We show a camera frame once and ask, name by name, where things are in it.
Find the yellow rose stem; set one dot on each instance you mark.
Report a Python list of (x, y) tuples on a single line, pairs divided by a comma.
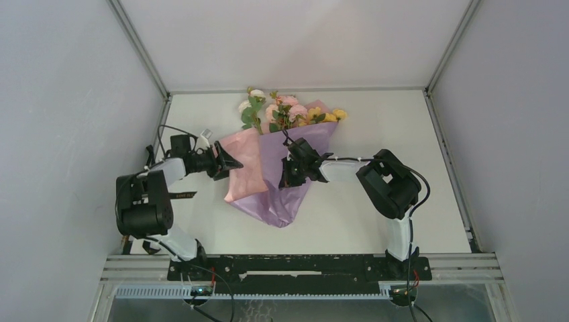
[(317, 115)]

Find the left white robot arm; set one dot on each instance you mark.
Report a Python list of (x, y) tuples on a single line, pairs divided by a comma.
[(143, 207)]

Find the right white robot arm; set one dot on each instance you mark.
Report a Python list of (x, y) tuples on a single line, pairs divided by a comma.
[(395, 190)]

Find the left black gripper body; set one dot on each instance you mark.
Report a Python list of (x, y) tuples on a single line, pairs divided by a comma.
[(207, 162)]

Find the pink rose stem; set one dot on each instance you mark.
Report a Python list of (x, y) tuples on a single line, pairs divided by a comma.
[(285, 112)]

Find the aluminium frame rail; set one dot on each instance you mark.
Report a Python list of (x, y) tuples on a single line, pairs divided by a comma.
[(464, 268)]

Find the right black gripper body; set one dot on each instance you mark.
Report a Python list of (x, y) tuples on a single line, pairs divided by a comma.
[(295, 172)]

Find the pink wrapping paper sheet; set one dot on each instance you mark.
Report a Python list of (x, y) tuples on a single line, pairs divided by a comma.
[(254, 189)]

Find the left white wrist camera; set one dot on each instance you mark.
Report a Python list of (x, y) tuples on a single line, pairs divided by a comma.
[(202, 141)]

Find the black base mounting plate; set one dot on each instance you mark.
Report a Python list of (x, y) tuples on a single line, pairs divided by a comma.
[(299, 273)]

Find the white rose stem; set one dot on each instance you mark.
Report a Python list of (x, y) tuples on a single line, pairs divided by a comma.
[(250, 108)]

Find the white slotted cable duct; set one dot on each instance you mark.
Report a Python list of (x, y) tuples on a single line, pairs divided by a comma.
[(206, 292)]

